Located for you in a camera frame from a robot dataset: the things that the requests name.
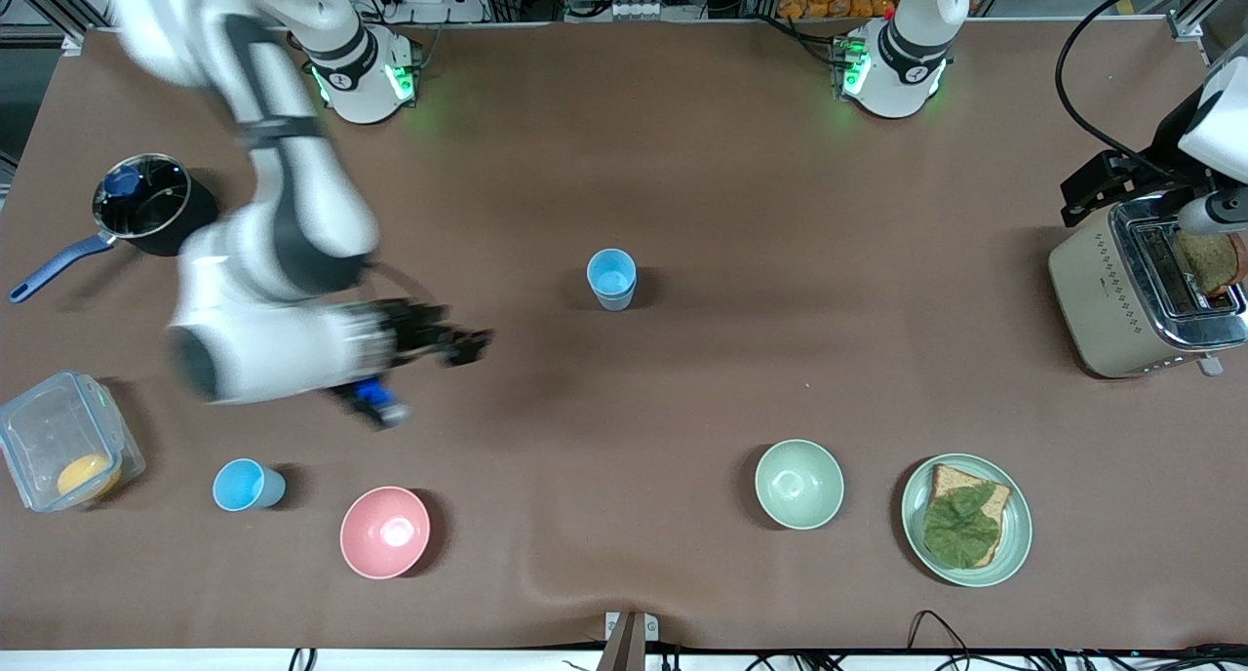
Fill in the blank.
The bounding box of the beige chrome toaster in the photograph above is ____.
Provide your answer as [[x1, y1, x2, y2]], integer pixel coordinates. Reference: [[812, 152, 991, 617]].
[[1049, 195, 1248, 379]]

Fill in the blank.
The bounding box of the brown bread slice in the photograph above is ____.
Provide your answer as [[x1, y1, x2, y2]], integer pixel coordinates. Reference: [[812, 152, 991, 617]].
[[1172, 230, 1248, 297]]

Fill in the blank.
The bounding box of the pink bowl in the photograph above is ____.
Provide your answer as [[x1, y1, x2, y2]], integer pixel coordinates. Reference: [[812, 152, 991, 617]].
[[340, 486, 431, 580]]

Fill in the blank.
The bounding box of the brown toast slice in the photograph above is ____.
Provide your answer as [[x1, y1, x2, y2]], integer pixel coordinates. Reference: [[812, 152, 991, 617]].
[[926, 464, 1013, 567]]

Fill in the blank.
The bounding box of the pale green ribbed plate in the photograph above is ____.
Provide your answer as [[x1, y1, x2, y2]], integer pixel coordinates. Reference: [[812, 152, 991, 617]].
[[901, 454, 1033, 588]]

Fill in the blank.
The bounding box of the green lettuce leaf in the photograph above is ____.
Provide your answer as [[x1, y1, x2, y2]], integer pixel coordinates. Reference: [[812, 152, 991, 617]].
[[922, 484, 1005, 569]]

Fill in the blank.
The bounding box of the orange round fruit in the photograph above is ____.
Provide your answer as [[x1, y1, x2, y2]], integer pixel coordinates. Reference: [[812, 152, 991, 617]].
[[57, 454, 123, 501]]

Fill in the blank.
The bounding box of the pale green bowl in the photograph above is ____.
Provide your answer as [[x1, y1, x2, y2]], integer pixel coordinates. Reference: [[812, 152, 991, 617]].
[[755, 440, 845, 531]]

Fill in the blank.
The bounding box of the clear plastic food container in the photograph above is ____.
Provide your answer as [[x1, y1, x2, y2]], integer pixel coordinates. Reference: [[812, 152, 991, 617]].
[[0, 370, 147, 513]]

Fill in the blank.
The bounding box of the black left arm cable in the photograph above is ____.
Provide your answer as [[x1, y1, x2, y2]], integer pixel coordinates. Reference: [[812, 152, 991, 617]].
[[1057, 0, 1220, 182]]

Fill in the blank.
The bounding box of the aluminium frame profile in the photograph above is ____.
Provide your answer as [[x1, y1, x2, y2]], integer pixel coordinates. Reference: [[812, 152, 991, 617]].
[[1168, 0, 1248, 43]]

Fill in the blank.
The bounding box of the black pot with blue handle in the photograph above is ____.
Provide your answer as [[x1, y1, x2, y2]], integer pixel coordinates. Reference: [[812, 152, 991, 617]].
[[8, 153, 221, 304]]

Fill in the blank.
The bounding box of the metal table edge bracket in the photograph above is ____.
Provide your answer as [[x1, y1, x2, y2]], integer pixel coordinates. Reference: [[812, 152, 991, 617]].
[[597, 610, 660, 671]]

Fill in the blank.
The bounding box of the black looped floor cable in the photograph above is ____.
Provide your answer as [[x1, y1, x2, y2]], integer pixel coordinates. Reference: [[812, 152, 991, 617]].
[[905, 609, 988, 660]]

